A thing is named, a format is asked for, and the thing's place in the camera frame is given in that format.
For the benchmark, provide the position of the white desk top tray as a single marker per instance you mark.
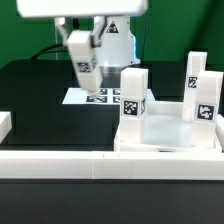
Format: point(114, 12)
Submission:
point(165, 131)

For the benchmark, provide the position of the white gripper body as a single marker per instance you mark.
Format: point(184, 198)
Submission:
point(80, 8)

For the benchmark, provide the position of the white left obstacle block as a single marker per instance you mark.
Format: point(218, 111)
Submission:
point(5, 125)

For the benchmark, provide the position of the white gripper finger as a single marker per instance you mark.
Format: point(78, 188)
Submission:
point(100, 23)
point(61, 26)

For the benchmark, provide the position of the white front obstacle bar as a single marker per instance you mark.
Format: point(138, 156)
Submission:
point(110, 165)

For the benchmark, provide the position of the printed fiducial marker sheet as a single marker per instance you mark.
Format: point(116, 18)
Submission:
point(107, 96)

